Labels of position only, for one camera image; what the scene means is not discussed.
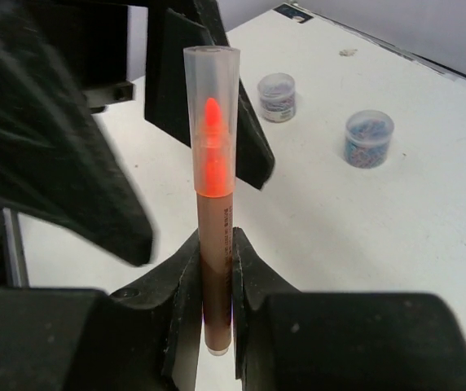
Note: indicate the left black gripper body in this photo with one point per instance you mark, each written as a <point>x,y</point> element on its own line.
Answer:
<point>93,38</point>

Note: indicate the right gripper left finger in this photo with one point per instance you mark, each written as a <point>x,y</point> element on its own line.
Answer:
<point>144,336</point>

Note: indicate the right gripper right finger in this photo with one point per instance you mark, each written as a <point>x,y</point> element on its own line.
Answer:
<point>286,339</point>

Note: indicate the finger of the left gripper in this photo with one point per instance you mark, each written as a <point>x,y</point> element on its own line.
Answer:
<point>55,163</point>
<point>171,27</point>

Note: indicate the small orange eraser piece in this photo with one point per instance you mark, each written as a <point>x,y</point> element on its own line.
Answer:
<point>213,78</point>

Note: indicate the orange highlighter pen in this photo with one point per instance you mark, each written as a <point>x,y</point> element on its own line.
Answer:
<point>215,234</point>

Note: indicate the right clear clip jar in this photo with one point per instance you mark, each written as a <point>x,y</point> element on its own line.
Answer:
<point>277,97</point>

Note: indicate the clear clip jar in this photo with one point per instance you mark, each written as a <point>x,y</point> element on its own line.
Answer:
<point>368,134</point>
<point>277,97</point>

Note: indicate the left clear clip jar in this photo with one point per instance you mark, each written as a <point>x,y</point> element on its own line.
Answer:
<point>368,134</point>

